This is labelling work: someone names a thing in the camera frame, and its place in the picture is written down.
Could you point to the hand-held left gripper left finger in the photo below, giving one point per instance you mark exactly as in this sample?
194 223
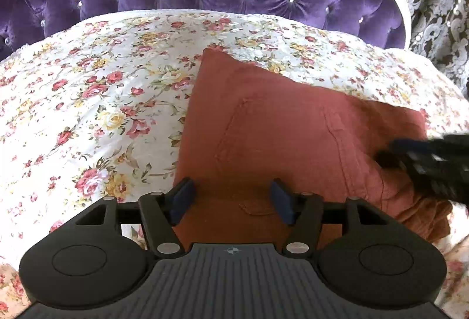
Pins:
182 198

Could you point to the floral bedspread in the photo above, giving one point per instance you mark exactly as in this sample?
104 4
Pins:
91 103

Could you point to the grey patterned curtain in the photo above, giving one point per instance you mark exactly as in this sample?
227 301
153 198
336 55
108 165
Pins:
436 0

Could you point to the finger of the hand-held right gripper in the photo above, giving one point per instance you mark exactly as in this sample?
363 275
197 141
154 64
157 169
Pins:
417 145
392 159

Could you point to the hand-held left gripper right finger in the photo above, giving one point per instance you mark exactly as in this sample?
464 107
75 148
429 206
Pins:
282 200

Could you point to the red pants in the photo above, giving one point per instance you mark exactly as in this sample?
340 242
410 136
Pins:
293 128

